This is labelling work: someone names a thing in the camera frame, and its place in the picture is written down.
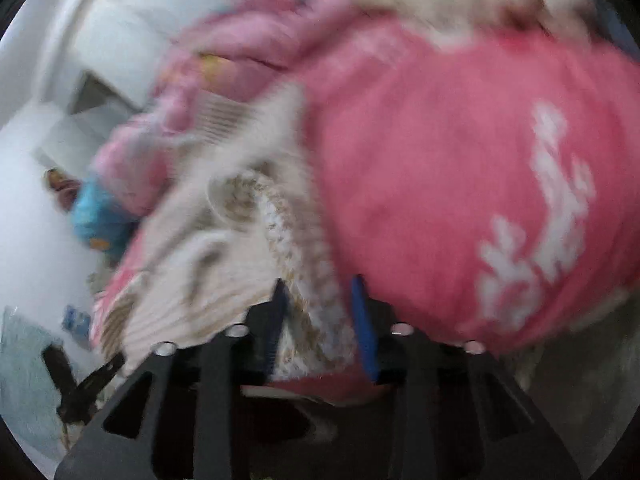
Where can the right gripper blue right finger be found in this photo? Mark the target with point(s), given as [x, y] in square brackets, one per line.
[457, 415]

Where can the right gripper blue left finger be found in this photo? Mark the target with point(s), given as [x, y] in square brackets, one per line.
[180, 414]

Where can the cream ribbed knit cardigan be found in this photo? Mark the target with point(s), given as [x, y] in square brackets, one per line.
[241, 214]

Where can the pink flower fleece blanket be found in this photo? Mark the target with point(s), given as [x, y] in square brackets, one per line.
[487, 189]

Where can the pink floral duvet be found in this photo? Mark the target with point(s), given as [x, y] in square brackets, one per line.
[232, 55]

